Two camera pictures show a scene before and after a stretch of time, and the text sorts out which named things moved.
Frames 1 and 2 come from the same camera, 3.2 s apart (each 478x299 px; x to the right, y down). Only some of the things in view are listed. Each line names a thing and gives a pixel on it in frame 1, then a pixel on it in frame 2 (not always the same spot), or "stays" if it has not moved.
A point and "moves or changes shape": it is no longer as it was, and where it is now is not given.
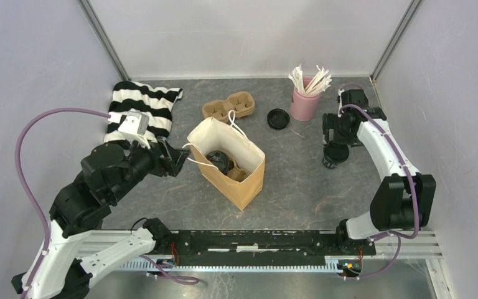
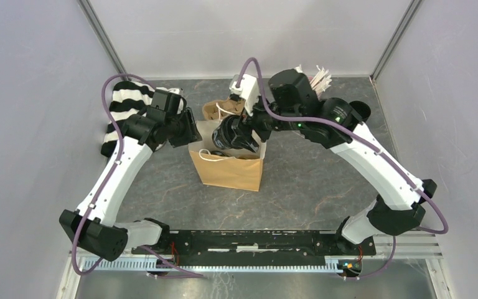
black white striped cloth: [157, 103] stays
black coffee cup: [334, 154] to [231, 134]
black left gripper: [164, 164] to [192, 133]
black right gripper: [332, 121] to [263, 135]
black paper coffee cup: [220, 159] moves or changes shape
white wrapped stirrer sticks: [318, 83] stays
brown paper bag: [216, 134] moves or changes shape
